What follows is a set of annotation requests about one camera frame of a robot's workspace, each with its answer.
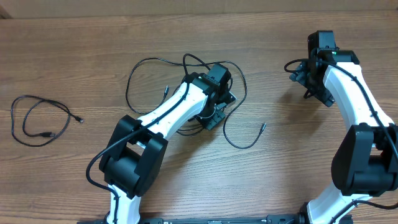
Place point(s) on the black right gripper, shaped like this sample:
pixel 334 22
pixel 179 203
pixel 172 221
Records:
pixel 301 77

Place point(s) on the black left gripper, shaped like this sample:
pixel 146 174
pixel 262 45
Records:
pixel 210 123

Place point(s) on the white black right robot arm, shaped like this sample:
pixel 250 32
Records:
pixel 365 164

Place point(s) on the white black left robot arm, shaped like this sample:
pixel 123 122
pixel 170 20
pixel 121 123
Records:
pixel 136 149

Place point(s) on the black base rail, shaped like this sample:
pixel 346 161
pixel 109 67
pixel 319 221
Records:
pixel 270 219

